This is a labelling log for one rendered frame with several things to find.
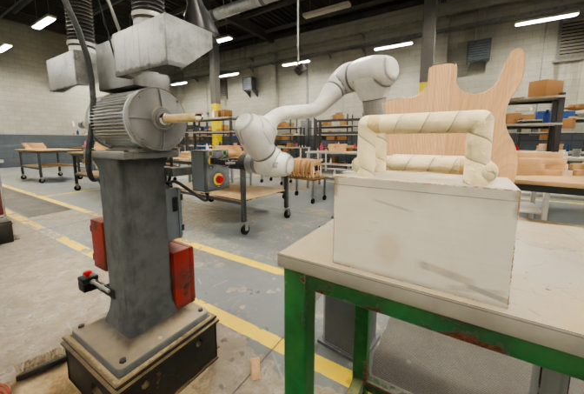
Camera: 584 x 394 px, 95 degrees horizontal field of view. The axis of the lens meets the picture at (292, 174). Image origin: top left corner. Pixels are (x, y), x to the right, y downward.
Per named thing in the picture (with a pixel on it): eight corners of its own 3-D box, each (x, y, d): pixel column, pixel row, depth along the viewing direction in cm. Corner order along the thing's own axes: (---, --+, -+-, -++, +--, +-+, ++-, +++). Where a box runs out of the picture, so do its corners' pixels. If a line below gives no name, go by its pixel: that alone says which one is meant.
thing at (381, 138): (368, 171, 56) (369, 126, 55) (372, 170, 59) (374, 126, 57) (383, 172, 54) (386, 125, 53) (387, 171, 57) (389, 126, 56)
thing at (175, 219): (149, 237, 141) (142, 132, 134) (168, 231, 150) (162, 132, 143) (167, 243, 133) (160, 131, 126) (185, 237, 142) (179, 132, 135)
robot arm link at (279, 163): (270, 162, 118) (256, 141, 109) (301, 163, 110) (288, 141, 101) (260, 181, 113) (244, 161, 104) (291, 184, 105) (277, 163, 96)
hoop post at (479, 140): (462, 184, 40) (467, 120, 39) (462, 182, 43) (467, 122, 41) (488, 186, 38) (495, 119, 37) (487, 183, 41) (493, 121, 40)
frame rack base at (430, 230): (331, 263, 52) (333, 176, 50) (356, 239, 65) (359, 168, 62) (510, 310, 38) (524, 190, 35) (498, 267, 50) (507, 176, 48)
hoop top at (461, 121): (355, 133, 48) (356, 115, 48) (361, 133, 51) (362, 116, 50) (494, 131, 37) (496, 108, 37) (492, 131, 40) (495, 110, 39)
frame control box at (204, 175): (165, 200, 136) (162, 150, 132) (200, 193, 154) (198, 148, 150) (197, 207, 123) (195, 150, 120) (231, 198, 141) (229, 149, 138)
